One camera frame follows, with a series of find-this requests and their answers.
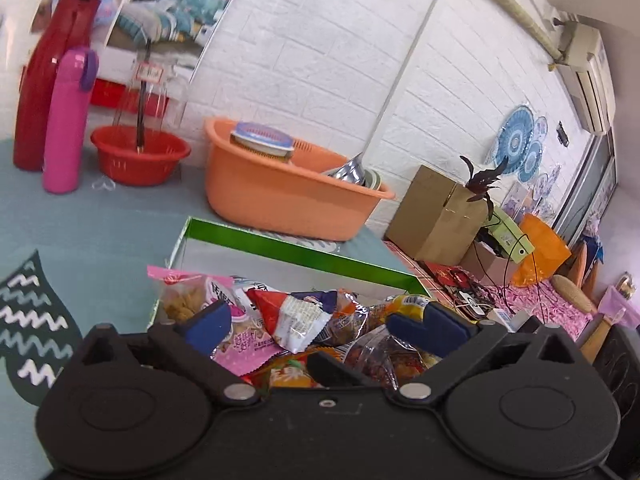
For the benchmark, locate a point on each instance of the wall poster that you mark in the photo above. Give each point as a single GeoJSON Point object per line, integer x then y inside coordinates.
{"type": "Point", "coordinates": [170, 5]}

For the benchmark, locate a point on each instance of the red plastic basket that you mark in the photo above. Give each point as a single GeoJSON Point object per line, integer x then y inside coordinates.
{"type": "Point", "coordinates": [140, 160]}

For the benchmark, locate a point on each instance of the steel bowl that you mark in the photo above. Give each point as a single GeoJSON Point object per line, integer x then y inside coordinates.
{"type": "Point", "coordinates": [347, 170]}

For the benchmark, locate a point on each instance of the woven round cushion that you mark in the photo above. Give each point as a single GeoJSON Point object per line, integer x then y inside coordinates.
{"type": "Point", "coordinates": [575, 294]}

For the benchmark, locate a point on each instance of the clear packet of brown cakes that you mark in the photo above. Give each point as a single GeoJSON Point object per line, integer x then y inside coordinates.
{"type": "Point", "coordinates": [352, 322]}

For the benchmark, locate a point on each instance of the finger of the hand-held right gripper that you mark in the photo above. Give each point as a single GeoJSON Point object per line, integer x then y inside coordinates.
{"type": "Point", "coordinates": [342, 374]}

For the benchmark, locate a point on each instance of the beige wall pipe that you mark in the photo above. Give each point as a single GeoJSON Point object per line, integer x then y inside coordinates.
{"type": "Point", "coordinates": [505, 2]}

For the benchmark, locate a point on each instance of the white cup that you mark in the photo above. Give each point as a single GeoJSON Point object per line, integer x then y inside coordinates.
{"type": "Point", "coordinates": [372, 180]}

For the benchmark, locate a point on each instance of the orange plastic bag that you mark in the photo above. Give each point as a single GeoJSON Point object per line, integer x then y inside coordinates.
{"type": "Point", "coordinates": [542, 250]}

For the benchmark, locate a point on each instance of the glass pitcher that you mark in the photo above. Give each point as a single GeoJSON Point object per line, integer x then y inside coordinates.
{"type": "Point", "coordinates": [160, 95]}

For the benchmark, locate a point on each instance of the medium blue fan decoration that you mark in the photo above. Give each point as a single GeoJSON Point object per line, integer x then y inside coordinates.
{"type": "Point", "coordinates": [530, 162]}

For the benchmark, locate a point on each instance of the pink-topped clear snack packet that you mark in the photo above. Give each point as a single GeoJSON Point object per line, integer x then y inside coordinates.
{"type": "Point", "coordinates": [185, 292]}

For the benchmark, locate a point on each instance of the triangular red blue packet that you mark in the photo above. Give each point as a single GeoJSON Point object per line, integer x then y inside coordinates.
{"type": "Point", "coordinates": [295, 317]}

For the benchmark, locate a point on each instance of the brown cardboard box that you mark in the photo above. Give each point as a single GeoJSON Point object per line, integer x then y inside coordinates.
{"type": "Point", "coordinates": [435, 215]}

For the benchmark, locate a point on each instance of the white wall conduit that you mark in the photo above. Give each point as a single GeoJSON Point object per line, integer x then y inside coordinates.
{"type": "Point", "coordinates": [405, 60]}

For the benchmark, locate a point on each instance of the pink floral cloth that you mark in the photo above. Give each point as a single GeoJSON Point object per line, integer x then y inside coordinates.
{"type": "Point", "coordinates": [550, 305]}

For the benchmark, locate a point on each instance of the pink bottle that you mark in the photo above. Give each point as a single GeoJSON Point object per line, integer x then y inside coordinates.
{"type": "Point", "coordinates": [65, 125]}

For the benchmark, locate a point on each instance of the pink cardboard box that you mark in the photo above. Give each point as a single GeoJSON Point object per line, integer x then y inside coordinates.
{"type": "Point", "coordinates": [482, 262]}

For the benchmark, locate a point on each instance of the light green box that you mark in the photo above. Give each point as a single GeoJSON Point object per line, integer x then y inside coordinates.
{"type": "Point", "coordinates": [510, 237]}

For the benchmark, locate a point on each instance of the air conditioner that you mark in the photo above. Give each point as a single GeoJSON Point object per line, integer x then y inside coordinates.
{"type": "Point", "coordinates": [590, 80]}

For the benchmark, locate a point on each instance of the jar with purple lid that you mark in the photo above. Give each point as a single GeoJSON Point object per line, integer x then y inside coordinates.
{"type": "Point", "coordinates": [262, 140]}

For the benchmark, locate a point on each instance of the green cardboard box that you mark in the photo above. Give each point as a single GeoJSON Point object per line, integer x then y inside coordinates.
{"type": "Point", "coordinates": [300, 260]}

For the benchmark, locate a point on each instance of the pink snack packet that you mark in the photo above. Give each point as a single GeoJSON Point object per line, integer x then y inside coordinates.
{"type": "Point", "coordinates": [245, 347]}

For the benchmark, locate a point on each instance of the red thermos jug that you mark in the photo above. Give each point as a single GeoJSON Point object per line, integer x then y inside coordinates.
{"type": "Point", "coordinates": [40, 85]}

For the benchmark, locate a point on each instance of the orange snack packet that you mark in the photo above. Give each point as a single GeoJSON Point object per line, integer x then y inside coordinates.
{"type": "Point", "coordinates": [285, 375]}

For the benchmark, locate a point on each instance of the dark purple plant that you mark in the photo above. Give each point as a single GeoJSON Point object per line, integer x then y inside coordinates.
{"type": "Point", "coordinates": [482, 180]}

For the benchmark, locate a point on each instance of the red envelope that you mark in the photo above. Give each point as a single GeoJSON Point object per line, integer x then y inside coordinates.
{"type": "Point", "coordinates": [452, 277]}

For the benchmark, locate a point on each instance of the small blue fan decoration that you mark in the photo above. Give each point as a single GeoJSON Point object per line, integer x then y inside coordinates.
{"type": "Point", "coordinates": [540, 130]}

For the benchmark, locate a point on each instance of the red checkered cloth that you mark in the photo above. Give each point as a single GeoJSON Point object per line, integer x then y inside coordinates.
{"type": "Point", "coordinates": [425, 272]}

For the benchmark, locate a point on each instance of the dark stirring stick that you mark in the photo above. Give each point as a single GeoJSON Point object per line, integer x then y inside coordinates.
{"type": "Point", "coordinates": [142, 110]}

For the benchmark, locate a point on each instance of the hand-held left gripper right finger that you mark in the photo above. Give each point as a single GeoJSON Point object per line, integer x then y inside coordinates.
{"type": "Point", "coordinates": [440, 330]}

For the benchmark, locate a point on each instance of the clear packet of brown sticks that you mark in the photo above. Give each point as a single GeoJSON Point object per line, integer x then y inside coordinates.
{"type": "Point", "coordinates": [395, 360]}

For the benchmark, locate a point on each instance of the large blue fan decoration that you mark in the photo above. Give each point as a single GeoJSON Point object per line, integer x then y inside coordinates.
{"type": "Point", "coordinates": [512, 137]}

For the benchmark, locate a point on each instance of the orange plastic basin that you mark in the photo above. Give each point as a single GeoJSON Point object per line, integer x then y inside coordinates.
{"type": "Point", "coordinates": [280, 200]}

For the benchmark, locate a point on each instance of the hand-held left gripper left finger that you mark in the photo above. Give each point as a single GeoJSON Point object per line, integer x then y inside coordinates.
{"type": "Point", "coordinates": [207, 327]}

